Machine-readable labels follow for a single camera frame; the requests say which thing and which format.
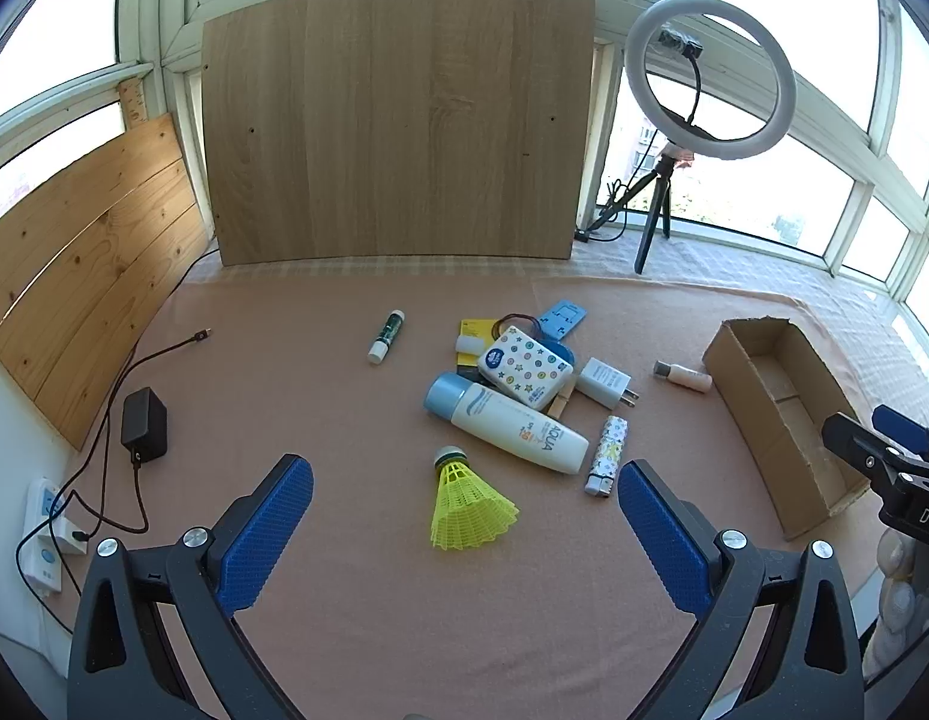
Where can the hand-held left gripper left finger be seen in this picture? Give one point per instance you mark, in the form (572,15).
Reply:
(265,532)

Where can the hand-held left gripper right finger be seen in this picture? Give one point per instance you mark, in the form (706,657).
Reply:
(663,532)

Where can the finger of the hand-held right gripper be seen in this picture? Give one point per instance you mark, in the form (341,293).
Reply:
(854,439)
(903,431)

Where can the cardboard box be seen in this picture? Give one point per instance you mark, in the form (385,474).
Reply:
(801,457)

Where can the patterned lighter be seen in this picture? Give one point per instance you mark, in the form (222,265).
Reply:
(606,457)

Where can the small pink bottle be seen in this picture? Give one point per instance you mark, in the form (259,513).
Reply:
(689,377)

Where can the white charger plug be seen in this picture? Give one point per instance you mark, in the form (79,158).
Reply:
(601,382)

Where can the wooden clothespin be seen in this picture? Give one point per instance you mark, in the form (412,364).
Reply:
(560,403)

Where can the white blue sunscreen bottle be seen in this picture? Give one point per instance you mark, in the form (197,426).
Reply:
(509,424)

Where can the yellow shuttlecock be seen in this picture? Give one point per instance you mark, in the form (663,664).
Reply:
(468,510)

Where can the blue round lid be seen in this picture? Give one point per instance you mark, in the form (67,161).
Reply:
(566,352)

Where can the star print tissue pack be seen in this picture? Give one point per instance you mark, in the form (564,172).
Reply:
(520,367)

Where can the green white lip balm tube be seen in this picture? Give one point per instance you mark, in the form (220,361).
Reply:
(385,337)

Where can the small white silicone cup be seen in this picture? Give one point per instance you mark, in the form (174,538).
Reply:
(469,346)

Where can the yellow card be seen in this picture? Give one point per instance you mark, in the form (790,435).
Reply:
(475,328)

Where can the person's right hand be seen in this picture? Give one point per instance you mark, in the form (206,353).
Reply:
(897,577)

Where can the white power strip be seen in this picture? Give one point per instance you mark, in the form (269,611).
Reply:
(43,562)

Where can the blue phone stand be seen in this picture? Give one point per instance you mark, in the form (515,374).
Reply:
(562,319)

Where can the black tripod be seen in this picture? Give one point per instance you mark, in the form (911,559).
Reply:
(650,229)

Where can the slatted pine wood panel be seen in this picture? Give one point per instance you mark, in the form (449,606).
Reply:
(82,270)

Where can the large light wooden board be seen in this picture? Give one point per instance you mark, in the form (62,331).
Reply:
(397,127)

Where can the black webcam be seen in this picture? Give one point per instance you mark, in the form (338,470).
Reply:
(678,40)

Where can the white wall plug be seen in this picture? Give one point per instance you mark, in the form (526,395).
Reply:
(68,536)

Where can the white window frame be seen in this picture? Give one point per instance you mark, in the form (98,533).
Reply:
(145,0)

